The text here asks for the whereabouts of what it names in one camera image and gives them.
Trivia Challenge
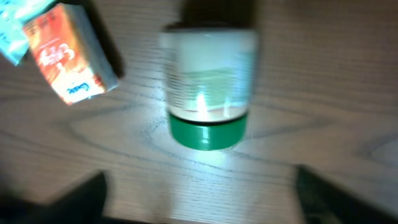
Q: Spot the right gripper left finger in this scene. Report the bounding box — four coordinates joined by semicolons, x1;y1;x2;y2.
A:
1;172;108;224

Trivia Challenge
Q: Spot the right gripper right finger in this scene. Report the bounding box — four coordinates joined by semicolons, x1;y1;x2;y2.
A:
294;165;397;224

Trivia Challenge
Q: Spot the small orange snack box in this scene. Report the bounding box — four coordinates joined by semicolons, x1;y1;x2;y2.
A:
23;3;118;105

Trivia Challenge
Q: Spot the green lid white jar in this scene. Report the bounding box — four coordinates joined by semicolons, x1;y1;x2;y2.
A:
160;27;259;151

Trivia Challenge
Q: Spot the teal wet wipes packet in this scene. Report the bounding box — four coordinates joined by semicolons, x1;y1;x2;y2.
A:
1;0;55;65

